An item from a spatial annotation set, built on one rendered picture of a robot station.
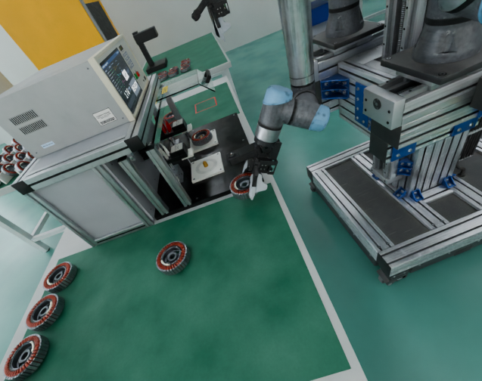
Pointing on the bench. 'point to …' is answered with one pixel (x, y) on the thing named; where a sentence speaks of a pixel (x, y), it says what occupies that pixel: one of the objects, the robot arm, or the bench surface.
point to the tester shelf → (91, 148)
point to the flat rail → (159, 123)
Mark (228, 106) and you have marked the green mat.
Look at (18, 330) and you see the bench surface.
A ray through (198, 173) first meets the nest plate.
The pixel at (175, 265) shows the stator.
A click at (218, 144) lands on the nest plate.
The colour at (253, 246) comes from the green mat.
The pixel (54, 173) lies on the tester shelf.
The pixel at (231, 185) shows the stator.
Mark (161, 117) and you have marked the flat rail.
